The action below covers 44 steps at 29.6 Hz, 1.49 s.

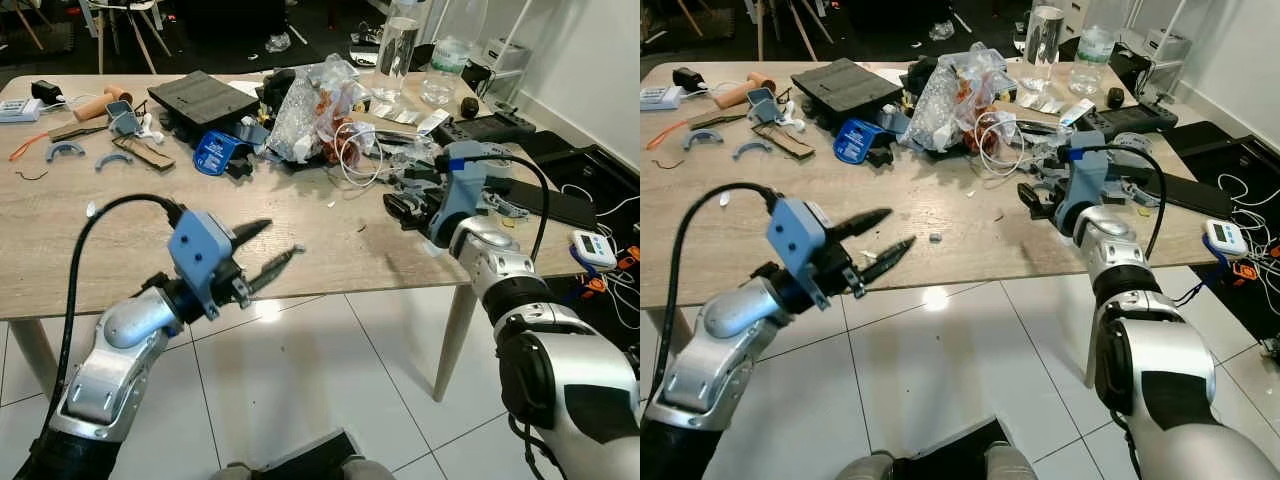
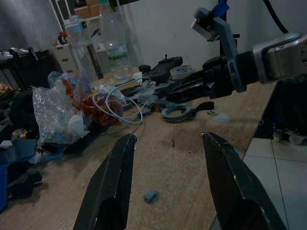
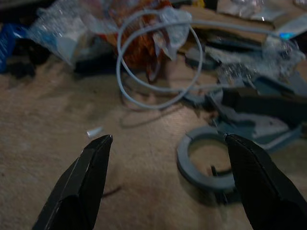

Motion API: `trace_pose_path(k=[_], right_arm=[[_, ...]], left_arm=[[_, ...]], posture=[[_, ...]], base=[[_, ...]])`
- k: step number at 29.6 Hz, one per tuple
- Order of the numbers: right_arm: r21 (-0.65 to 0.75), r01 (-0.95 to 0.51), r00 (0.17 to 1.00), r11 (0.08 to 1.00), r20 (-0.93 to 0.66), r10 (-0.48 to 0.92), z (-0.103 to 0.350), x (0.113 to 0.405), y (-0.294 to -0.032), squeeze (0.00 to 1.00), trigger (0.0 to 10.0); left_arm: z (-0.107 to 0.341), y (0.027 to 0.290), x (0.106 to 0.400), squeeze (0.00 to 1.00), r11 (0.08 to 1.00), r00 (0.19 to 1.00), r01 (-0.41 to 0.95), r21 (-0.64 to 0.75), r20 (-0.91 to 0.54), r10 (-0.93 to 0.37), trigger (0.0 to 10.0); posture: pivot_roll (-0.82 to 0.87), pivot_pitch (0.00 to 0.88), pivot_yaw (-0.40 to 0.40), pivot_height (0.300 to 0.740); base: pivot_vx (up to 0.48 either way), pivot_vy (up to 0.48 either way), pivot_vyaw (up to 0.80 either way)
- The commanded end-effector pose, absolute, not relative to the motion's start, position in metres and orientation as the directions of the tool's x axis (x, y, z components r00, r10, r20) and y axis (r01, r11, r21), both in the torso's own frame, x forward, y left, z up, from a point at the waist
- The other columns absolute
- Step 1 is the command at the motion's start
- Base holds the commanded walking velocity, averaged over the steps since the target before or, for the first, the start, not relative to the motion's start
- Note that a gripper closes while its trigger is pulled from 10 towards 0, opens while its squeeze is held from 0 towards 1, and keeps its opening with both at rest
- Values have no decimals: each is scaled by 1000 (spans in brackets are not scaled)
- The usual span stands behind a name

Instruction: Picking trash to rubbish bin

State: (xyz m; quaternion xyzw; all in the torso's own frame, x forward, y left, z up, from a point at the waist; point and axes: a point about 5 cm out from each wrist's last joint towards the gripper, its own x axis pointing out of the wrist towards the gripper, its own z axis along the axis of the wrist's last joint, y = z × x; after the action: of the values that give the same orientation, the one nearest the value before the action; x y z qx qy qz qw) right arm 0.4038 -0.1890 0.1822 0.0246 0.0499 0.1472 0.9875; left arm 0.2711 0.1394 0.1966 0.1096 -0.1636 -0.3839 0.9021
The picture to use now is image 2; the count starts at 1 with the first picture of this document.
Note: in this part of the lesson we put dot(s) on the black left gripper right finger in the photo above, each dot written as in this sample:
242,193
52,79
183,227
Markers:
237,191

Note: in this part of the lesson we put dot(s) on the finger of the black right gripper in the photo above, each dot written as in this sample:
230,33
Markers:
187,80
189,93

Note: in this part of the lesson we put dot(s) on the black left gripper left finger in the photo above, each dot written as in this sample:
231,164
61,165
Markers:
108,191

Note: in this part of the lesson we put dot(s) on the blue plastic bin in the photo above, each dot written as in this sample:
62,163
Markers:
4,187

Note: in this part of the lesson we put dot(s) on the white tape roll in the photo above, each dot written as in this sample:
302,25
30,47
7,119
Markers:
181,71

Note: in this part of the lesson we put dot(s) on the pale blue round disc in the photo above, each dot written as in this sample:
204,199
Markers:
223,118

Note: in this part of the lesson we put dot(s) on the small grey plastic block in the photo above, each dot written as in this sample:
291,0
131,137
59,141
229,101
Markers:
150,196

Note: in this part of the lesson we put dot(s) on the small clear glass bowl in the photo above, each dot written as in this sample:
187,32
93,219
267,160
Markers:
121,72

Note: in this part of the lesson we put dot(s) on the orange crumpled snack wrapper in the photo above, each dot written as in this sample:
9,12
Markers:
100,115

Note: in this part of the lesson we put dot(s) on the tall clear plastic bottle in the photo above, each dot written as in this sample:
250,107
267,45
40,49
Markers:
115,40

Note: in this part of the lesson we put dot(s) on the black cloth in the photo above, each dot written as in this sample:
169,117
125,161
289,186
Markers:
24,184

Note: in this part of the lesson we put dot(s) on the clear bubble wrap sheet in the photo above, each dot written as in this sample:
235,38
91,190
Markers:
51,115

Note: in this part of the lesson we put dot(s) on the clear bottle with blue lid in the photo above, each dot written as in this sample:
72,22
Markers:
80,48

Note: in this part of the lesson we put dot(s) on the brown cardboard boxes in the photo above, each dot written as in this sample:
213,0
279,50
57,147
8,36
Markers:
87,10

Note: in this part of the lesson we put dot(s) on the white drawer cabinet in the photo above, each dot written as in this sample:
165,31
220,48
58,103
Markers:
63,58

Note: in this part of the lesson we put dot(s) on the black side table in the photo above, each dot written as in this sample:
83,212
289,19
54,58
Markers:
26,67

